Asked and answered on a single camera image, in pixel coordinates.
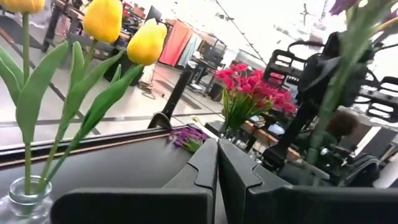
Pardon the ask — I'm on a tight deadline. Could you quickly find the orange hanging cloth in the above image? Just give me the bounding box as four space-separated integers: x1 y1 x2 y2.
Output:
158 20 194 67

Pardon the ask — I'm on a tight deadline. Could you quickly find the red flower bunch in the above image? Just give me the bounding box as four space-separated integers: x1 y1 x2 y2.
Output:
214 63 298 138

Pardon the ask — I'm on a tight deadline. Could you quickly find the clear glass bottle vase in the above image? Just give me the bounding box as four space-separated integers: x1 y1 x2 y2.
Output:
0 175 54 224

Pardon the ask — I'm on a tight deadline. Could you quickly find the yellow tulip bunch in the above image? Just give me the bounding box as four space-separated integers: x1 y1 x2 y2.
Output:
0 0 169 195

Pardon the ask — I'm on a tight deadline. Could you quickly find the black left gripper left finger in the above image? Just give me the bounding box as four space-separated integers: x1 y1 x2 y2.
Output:
50 138 220 224

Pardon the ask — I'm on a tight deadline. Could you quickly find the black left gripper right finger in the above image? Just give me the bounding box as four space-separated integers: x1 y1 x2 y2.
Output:
218 139 398 224

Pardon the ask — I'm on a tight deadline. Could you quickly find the clear fluted glass vase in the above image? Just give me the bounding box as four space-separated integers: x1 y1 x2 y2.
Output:
221 126 246 147

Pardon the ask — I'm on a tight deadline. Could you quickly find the purple flower bunch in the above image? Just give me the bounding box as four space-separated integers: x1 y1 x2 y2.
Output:
306 0 398 167
169 126 210 154

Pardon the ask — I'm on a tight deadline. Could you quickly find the teal hanging cloth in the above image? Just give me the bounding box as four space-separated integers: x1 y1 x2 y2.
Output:
178 32 201 68

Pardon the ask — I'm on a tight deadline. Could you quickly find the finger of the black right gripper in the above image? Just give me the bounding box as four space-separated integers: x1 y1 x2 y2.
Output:
302 55 338 94
343 60 368 108

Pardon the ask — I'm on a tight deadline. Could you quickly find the black floor stand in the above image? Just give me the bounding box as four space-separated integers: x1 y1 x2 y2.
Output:
147 70 193 130

